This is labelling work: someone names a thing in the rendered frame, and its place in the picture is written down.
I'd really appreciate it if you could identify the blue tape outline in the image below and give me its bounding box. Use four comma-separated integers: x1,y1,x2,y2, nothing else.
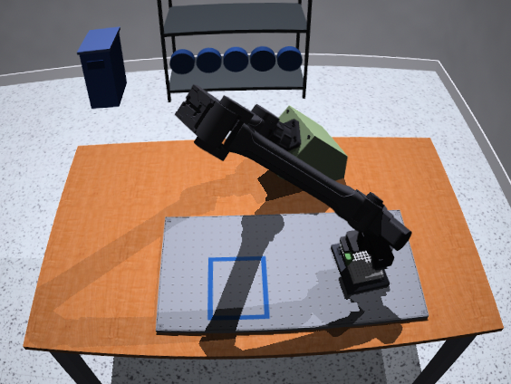
207,256,270,321

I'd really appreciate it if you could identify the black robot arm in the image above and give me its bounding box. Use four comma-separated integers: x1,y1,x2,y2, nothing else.
174,84,412,271

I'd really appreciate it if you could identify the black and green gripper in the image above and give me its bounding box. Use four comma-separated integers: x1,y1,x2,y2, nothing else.
340,230,361,266

